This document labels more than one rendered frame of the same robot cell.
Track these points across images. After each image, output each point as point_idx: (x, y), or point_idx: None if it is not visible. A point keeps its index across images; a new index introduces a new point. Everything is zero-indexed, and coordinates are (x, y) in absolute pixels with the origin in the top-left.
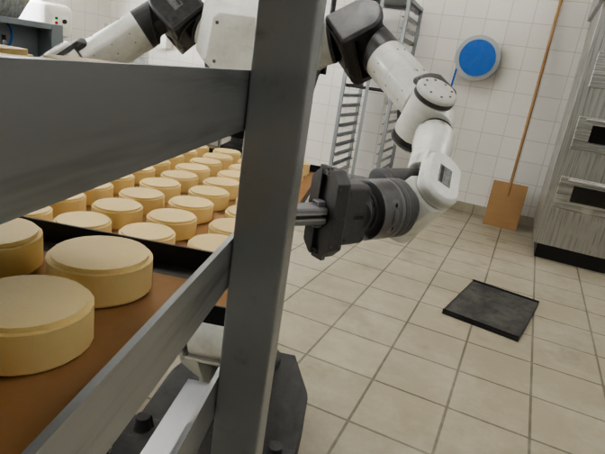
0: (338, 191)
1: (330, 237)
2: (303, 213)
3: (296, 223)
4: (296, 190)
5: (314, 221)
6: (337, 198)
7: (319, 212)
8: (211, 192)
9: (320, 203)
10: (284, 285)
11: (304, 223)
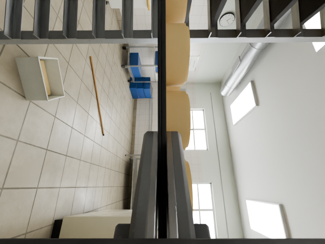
0: (302, 241)
1: (67, 243)
2: (174, 158)
3: (147, 147)
4: None
5: (149, 190)
6: (267, 243)
7: (180, 201)
8: None
9: (204, 227)
10: None
11: (144, 164)
